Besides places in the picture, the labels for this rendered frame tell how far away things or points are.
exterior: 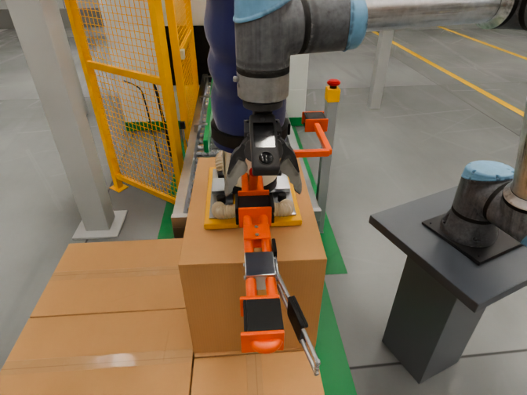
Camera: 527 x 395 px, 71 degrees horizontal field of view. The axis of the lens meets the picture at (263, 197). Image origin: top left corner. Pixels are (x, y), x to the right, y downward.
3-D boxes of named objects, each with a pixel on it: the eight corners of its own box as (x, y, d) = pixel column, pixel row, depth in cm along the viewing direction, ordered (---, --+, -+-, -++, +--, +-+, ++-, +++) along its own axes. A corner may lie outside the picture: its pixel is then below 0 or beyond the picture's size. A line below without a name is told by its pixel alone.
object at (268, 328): (240, 313, 71) (239, 295, 68) (278, 311, 72) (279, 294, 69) (241, 353, 64) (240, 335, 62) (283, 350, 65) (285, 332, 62)
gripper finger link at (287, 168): (308, 174, 79) (284, 143, 74) (313, 189, 74) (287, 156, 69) (296, 181, 80) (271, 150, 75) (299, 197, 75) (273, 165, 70)
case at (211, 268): (206, 234, 170) (198, 157, 147) (293, 231, 172) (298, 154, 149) (193, 353, 120) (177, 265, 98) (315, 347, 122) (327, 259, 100)
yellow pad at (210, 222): (209, 171, 136) (208, 159, 134) (237, 170, 137) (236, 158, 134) (204, 230, 109) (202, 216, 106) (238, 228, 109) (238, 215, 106)
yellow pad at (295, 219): (260, 169, 138) (260, 157, 135) (287, 168, 138) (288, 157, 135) (268, 226, 110) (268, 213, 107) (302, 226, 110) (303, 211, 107)
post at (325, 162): (312, 227, 260) (325, 85, 204) (321, 226, 261) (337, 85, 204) (314, 233, 255) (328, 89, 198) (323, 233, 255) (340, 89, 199)
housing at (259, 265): (243, 266, 82) (242, 251, 80) (274, 265, 82) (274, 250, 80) (244, 291, 76) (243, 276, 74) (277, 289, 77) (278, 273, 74)
